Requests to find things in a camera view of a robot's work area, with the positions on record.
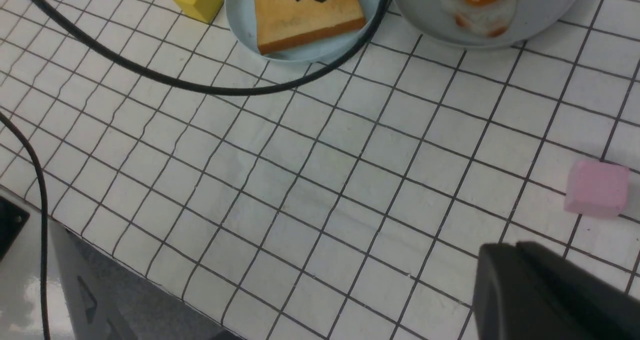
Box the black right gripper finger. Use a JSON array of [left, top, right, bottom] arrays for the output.
[[472, 241, 640, 339]]

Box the toast slice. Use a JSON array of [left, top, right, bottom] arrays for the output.
[[255, 0, 366, 54]]

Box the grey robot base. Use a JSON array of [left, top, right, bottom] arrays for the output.
[[0, 188, 137, 339]]

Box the light blue plate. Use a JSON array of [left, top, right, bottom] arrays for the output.
[[225, 0, 384, 64]]

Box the pink cube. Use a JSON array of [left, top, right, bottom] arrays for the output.
[[564, 160, 630, 218]]

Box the front fried egg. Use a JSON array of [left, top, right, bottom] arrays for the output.
[[440, 0, 518, 38]]

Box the white black-grid tablecloth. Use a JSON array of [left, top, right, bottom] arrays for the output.
[[1, 0, 639, 339]]

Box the grey plate with eggs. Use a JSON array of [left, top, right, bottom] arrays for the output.
[[393, 0, 576, 50]]

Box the thin black cable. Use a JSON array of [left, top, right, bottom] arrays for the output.
[[0, 112, 52, 340]]

